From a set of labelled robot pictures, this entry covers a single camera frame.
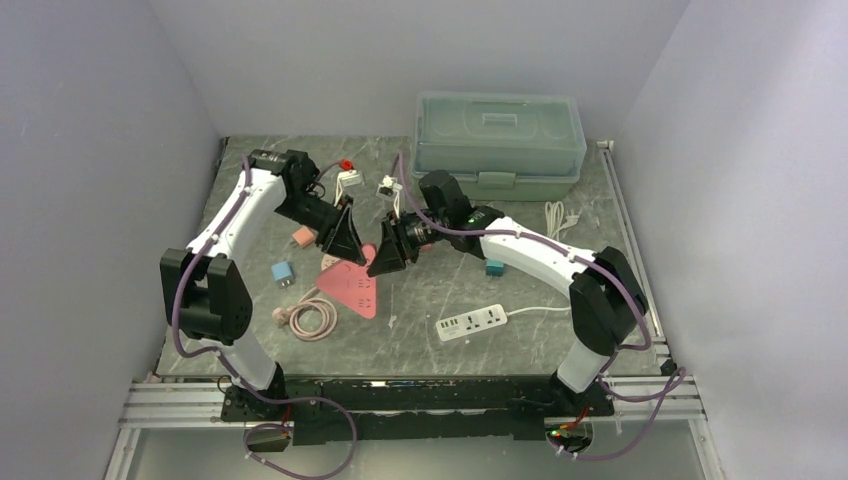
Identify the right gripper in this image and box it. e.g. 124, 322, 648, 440
368, 209, 449, 277

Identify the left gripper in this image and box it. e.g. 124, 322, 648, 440
276, 193, 367, 265

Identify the orange charger cube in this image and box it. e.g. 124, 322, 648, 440
290, 226, 316, 249

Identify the pink triangular socket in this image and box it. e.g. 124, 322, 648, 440
315, 244, 378, 319

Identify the pink cable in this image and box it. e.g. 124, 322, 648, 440
271, 286, 339, 343

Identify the white power strip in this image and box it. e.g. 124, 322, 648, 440
435, 304, 508, 342

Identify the white power strip cable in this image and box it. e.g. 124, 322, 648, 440
506, 200, 582, 316

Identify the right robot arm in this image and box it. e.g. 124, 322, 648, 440
368, 170, 651, 415

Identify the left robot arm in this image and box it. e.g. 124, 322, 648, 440
160, 150, 366, 420

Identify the blue charger cube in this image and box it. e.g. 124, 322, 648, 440
270, 261, 295, 288

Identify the teal charger cube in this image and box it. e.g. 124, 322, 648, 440
485, 259, 506, 278

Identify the green plastic storage box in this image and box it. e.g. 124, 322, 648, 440
407, 91, 587, 202

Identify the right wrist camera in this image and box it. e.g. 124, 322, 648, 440
376, 175, 403, 205

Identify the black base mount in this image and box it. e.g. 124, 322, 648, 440
220, 374, 615, 446

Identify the aluminium rail frame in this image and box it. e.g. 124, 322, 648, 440
107, 170, 706, 479

